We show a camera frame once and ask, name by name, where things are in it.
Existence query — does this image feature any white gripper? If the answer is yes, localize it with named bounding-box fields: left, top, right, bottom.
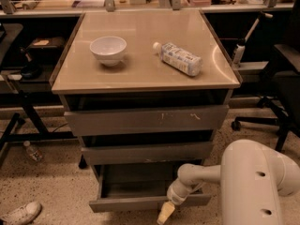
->
left=157, top=179, right=189, bottom=225

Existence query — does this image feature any grey bottom drawer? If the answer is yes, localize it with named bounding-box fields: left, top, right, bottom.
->
left=88, top=160, right=212, bottom=214

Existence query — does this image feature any grey drawer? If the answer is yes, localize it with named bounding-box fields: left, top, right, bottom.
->
left=88, top=160, right=212, bottom=214
left=65, top=105, right=229, bottom=136
left=82, top=142, right=213, bottom=165

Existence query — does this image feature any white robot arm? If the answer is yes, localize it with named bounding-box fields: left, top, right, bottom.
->
left=157, top=140, right=300, bottom=225

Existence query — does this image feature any grey middle drawer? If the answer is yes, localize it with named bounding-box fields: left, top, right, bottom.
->
left=82, top=142, right=213, bottom=165

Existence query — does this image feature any grey top drawer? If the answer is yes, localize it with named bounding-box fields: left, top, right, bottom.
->
left=65, top=105, right=229, bottom=136

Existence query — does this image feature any grey drawer cabinet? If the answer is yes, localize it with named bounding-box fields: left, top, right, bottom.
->
left=49, top=9, right=243, bottom=173

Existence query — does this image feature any white sneaker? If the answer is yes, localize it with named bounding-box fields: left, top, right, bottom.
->
left=0, top=202, right=42, bottom=225

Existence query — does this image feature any plastic bottle on floor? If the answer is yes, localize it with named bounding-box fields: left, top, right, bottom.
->
left=23, top=141, right=43, bottom=162

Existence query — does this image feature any lying plastic bottle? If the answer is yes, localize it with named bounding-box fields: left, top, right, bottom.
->
left=153, top=42, right=203, bottom=77

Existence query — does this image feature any black office chair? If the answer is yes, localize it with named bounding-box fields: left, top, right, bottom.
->
left=232, top=0, right=300, bottom=152

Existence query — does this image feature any white bowl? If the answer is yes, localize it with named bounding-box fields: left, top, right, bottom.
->
left=89, top=36, right=128, bottom=67

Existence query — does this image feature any white spray bottle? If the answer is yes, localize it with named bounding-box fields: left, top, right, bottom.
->
left=232, top=39, right=246, bottom=65

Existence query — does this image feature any black box under bench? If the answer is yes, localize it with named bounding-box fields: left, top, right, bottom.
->
left=27, top=37, right=66, bottom=65

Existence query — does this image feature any black table frame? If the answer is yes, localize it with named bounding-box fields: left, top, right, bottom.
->
left=0, top=23, right=78, bottom=167

